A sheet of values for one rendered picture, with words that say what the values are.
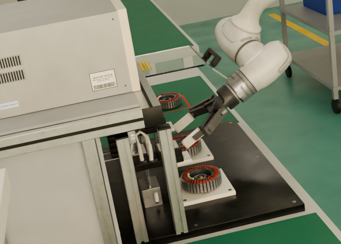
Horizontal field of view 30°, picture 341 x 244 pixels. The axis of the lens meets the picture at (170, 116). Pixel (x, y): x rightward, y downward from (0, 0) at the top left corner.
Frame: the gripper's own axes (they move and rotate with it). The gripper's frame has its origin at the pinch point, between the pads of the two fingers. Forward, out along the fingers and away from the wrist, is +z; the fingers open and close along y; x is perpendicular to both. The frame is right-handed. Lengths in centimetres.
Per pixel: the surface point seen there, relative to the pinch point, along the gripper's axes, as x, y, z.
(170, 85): 13, -78, -4
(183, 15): 113, -508, -50
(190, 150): 3.4, 5.1, 0.9
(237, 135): 15.6, -6.3, -13.0
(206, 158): 7.8, 7.1, -1.4
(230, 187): 8.3, 29.1, -2.5
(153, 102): -30, 43, -3
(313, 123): 127, -172, -54
